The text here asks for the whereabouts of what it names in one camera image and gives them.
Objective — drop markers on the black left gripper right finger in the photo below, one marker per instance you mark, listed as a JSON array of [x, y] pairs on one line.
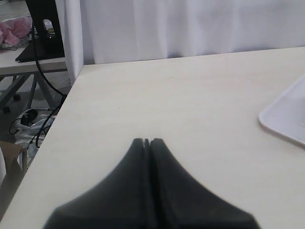
[[183, 203]]

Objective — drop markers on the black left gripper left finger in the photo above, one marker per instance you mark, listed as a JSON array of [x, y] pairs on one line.
[[120, 201]]

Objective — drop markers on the brown cardboard box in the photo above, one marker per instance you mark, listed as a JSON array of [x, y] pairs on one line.
[[11, 172]]

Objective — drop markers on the white rectangular plastic tray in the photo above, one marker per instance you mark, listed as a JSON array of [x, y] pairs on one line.
[[285, 116]]

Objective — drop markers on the white backdrop curtain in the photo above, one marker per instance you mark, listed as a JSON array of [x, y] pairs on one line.
[[109, 31]]

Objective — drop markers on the black monitor stand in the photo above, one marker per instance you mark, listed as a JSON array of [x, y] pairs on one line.
[[48, 44]]

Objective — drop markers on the pink cloth pile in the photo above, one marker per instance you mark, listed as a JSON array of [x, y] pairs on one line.
[[13, 30]]

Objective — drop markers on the white side table frame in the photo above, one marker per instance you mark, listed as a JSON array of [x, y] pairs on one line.
[[21, 71]]

